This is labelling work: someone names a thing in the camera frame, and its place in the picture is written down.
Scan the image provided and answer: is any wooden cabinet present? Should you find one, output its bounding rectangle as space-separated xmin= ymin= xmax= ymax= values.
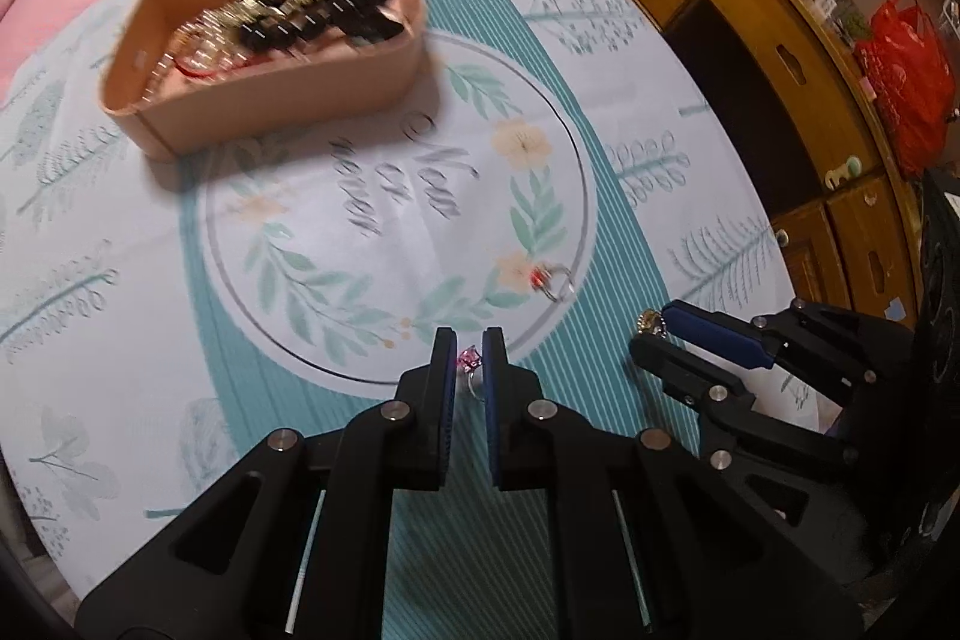
xmin=589 ymin=0 xmax=931 ymax=326

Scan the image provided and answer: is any pink cardboard box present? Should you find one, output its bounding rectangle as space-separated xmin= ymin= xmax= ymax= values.
xmin=100 ymin=0 xmax=430 ymax=161

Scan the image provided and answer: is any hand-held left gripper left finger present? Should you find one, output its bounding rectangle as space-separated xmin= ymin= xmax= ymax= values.
xmin=75 ymin=326 xmax=458 ymax=640

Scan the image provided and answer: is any red woven bracelet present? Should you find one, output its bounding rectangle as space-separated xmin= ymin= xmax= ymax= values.
xmin=169 ymin=29 xmax=248 ymax=80

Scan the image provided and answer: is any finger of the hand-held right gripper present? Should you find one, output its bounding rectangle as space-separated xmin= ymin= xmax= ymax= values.
xmin=628 ymin=334 xmax=863 ymax=528
xmin=664 ymin=301 xmax=882 ymax=390

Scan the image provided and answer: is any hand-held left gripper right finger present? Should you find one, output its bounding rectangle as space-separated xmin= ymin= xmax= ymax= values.
xmin=482 ymin=326 xmax=863 ymax=640

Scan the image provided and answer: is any white green cabinet hook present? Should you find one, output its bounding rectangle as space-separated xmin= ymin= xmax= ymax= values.
xmin=825 ymin=156 xmax=863 ymax=191

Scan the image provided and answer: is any silver ring red stone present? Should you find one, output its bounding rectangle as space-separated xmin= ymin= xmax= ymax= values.
xmin=529 ymin=265 xmax=578 ymax=304

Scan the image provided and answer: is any black bead bracelet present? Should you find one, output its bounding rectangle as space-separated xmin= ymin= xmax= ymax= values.
xmin=232 ymin=0 xmax=406 ymax=60

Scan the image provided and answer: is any red plastic bag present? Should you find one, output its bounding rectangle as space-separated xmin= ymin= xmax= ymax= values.
xmin=855 ymin=0 xmax=960 ymax=176

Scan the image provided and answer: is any silver ring pink stone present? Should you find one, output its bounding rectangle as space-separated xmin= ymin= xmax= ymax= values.
xmin=457 ymin=346 xmax=485 ymax=397

